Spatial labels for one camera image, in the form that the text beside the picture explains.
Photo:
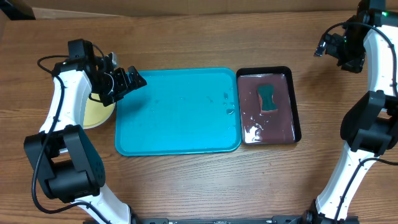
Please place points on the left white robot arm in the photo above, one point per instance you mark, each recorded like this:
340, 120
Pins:
68, 171

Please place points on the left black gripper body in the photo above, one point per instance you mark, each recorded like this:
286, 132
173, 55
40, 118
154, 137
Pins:
106, 88

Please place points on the cardboard sheet at back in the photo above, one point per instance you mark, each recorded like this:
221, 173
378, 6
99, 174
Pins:
51, 9

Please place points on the yellow plate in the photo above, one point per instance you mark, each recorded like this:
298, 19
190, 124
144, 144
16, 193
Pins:
96, 114

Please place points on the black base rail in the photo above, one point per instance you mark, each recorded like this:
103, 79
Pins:
283, 219

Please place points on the black tray with dirty water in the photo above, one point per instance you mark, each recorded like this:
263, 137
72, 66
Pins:
278, 127

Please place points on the green sponge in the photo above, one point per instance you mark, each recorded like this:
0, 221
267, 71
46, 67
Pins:
266, 102

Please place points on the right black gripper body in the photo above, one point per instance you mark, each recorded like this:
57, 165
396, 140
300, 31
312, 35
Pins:
351, 54

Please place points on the teal plastic tray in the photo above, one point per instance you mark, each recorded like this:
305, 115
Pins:
181, 111

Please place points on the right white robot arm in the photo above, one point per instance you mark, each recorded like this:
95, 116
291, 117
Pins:
369, 128

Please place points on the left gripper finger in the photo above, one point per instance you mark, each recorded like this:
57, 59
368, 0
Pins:
135, 80
119, 76

